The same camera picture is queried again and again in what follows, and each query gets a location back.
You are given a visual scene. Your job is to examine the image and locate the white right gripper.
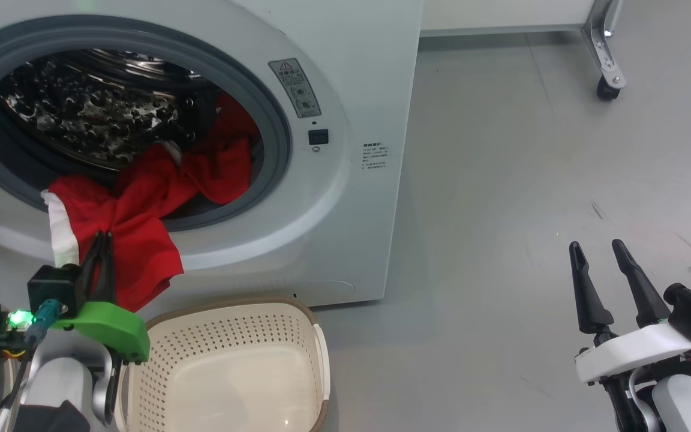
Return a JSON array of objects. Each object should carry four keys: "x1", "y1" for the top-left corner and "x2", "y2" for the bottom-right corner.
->
[{"x1": 569, "y1": 239, "x2": 691, "y2": 385}]

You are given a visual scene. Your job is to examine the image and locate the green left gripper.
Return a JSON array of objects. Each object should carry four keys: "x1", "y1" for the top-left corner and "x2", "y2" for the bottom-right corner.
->
[{"x1": 52, "y1": 231, "x2": 150, "y2": 364}]

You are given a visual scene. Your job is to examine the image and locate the red and white garment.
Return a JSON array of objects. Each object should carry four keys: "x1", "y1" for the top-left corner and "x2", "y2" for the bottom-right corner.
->
[{"x1": 41, "y1": 92, "x2": 260, "y2": 313}]

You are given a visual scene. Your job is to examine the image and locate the cream perforated laundry basket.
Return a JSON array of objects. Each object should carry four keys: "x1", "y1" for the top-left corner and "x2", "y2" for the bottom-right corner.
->
[{"x1": 115, "y1": 297, "x2": 331, "y2": 432}]

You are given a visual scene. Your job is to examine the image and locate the white front-load washing machine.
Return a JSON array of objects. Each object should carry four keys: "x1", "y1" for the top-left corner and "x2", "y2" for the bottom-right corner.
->
[{"x1": 0, "y1": 0, "x2": 424, "y2": 310}]

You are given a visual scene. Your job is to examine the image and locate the metal partition leg with caster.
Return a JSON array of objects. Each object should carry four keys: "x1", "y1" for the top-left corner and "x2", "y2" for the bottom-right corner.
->
[{"x1": 582, "y1": 0, "x2": 627, "y2": 101}]

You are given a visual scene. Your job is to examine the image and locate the grey warning sticker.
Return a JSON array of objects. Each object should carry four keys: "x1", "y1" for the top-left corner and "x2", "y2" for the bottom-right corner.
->
[{"x1": 269, "y1": 58, "x2": 322, "y2": 118}]

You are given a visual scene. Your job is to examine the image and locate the white partition panel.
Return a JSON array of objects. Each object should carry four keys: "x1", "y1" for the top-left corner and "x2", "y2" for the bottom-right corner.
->
[{"x1": 420, "y1": 0, "x2": 595, "y2": 37}]

